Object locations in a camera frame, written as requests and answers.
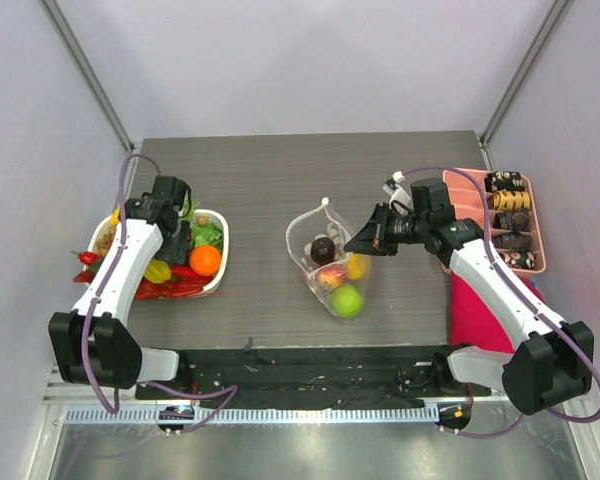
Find yellow lemon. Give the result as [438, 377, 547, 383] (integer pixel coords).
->
[347, 254, 371, 281]

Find clear dotted zip bag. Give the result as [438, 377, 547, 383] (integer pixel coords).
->
[285, 197, 372, 323]

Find red yellow apple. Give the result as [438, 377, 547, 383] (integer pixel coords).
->
[316, 264, 347, 292]

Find green apple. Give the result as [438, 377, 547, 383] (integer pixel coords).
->
[331, 284, 364, 320]

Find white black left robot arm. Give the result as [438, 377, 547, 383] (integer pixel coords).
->
[48, 176, 193, 399]

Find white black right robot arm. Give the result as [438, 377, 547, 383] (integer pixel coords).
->
[344, 178, 594, 416]

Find green lettuce leaf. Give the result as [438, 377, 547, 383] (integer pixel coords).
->
[182, 200, 224, 251]

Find orange fruit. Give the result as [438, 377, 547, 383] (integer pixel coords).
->
[189, 245, 222, 276]

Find white fruit basket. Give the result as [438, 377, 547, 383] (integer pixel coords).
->
[88, 208, 230, 300]

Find yellow bell pepper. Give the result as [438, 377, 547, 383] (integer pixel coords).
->
[143, 259, 172, 284]

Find red chili peppers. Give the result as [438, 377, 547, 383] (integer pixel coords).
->
[73, 251, 214, 300]

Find yellow bananas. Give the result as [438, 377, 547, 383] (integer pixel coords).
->
[110, 208, 120, 225]

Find pink compartment organizer tray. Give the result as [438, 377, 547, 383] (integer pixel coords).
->
[442, 169, 547, 279]

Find black white rolled sock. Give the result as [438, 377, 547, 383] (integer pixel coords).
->
[484, 171, 525, 193]

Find yellow black rolled sock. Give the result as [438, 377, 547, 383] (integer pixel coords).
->
[487, 190, 531, 212]

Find magenta red cloth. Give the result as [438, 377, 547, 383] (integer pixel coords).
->
[448, 273, 546, 355]

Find brown dark rolled sock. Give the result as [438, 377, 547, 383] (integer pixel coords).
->
[493, 209, 531, 233]

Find dark grey rolled sock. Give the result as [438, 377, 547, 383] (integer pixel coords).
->
[492, 232, 532, 252]

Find floral dark rolled sock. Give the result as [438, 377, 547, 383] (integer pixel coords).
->
[499, 251, 536, 271]

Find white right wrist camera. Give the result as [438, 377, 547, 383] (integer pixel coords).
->
[382, 171, 411, 208]

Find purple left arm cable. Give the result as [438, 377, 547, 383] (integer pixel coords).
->
[81, 153, 239, 437]

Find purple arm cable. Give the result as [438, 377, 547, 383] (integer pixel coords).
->
[81, 153, 239, 437]
[402, 165, 600, 441]

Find white slotted cable duct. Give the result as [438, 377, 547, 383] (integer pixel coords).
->
[64, 404, 439, 425]

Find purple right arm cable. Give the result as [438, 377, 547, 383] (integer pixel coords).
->
[402, 165, 600, 441]

